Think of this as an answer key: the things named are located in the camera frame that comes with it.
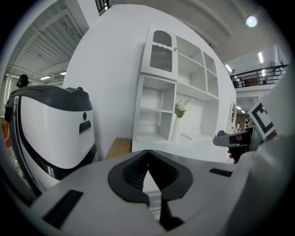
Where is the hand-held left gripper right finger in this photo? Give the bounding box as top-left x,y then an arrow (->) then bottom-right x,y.
147,149 -> 194,232

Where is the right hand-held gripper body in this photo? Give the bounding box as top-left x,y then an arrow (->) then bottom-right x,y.
212,100 -> 277,164

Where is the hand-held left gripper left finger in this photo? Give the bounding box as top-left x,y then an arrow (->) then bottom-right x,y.
107,149 -> 149,204

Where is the white desk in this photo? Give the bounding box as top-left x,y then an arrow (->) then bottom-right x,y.
131,135 -> 235,222

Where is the person's right hand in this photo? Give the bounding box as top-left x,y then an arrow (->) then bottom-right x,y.
264,130 -> 277,142

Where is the white oval mirror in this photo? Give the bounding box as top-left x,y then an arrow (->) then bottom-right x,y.
226,100 -> 238,135

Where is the long brown cardboard box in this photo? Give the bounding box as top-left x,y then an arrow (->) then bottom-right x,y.
104,137 -> 133,160

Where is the white ribbed vase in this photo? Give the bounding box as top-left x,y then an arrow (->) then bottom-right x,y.
170,116 -> 182,142

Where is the white shelf hutch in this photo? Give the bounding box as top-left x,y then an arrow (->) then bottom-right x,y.
132,25 -> 220,148

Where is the black balcony railing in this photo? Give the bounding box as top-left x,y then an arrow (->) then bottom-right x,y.
95,0 -> 110,16
230,64 -> 289,89

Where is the white and black service robot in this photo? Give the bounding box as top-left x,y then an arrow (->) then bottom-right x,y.
8,85 -> 99,193

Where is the round ceiling lamp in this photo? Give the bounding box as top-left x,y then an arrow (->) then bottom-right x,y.
245,15 -> 258,28

